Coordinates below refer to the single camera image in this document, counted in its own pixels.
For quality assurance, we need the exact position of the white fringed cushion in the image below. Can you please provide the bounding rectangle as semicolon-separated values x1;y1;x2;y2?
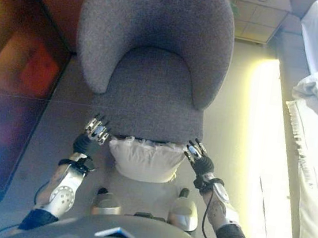
104;132;187;186

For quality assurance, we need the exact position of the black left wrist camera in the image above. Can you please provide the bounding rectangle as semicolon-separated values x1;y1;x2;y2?
75;157;99;176

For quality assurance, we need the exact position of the light wooden nightstand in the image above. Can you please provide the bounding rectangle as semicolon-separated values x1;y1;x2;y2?
226;0;293;50

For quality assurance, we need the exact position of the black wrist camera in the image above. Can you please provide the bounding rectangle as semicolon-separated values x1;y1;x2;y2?
192;175;212;191
75;157;99;176

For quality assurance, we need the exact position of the grey upholstered bed frame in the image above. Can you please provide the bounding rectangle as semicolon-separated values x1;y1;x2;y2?
260;11;315;160

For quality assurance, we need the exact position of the silver left robot leg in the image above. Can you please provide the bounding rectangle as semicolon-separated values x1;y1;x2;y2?
90;186;124;218

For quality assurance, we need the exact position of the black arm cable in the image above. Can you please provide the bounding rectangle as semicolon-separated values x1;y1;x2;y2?
33;181;50;207
201;186;228;238

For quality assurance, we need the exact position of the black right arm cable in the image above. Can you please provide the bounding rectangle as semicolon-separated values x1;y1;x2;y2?
201;186;228;238

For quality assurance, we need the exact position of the grey fabric armchair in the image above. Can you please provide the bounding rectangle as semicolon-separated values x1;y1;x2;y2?
64;0;240;150

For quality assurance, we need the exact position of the silver robot leg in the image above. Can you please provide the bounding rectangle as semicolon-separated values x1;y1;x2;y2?
90;186;124;218
165;186;202;237

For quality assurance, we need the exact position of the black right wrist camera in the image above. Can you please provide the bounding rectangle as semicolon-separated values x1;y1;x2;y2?
192;175;212;191

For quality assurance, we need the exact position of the silver right robot leg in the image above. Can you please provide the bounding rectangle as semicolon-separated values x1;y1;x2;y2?
165;186;202;237

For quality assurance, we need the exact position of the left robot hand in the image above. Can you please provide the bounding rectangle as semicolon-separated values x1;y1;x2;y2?
72;111;112;158

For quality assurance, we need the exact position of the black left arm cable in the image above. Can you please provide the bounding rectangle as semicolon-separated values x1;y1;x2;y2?
33;181;50;207

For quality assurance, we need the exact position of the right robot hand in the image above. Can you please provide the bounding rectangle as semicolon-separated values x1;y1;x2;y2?
180;137;218;176

